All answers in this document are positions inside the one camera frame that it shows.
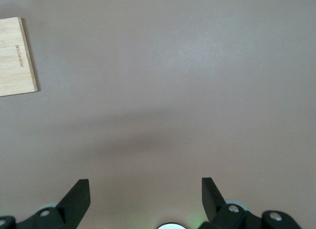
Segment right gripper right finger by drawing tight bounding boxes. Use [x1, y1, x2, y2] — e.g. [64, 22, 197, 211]
[197, 177, 303, 229]

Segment wooden cutting board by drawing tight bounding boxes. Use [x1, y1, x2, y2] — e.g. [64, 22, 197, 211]
[0, 17, 40, 97]

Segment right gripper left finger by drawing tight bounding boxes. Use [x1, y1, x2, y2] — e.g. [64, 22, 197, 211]
[0, 179, 91, 229]

